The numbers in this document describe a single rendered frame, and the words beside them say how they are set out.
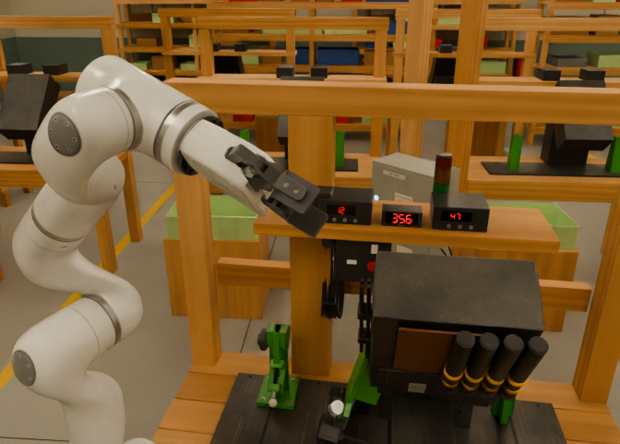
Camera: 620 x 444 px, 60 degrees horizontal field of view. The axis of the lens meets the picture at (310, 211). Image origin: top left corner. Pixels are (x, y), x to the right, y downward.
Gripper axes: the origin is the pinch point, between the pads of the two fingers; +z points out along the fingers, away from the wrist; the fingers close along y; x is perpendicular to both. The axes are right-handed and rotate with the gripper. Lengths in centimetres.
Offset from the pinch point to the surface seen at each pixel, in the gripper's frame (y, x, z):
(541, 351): -61, 12, 39
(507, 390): -83, 4, 41
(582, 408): -150, 19, 77
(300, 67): -631, 299, -312
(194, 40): -792, 322, -602
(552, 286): -134, 47, 48
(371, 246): -105, 21, -7
